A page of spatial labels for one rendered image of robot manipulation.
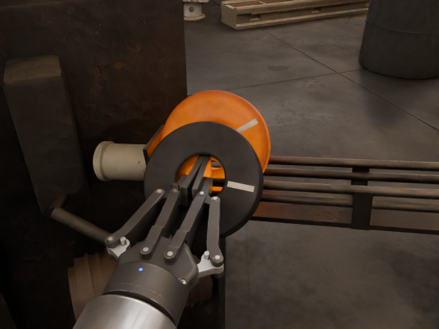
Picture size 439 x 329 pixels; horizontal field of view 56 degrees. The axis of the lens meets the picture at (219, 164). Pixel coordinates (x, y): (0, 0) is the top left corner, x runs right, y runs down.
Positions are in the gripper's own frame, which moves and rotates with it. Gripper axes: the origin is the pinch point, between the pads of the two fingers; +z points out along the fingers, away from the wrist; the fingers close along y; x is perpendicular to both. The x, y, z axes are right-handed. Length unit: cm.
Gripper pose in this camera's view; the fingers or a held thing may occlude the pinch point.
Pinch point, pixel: (198, 179)
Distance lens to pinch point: 52.6
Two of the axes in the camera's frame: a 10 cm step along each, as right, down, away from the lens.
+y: 9.7, 1.2, -2.0
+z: 2.4, -5.9, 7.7
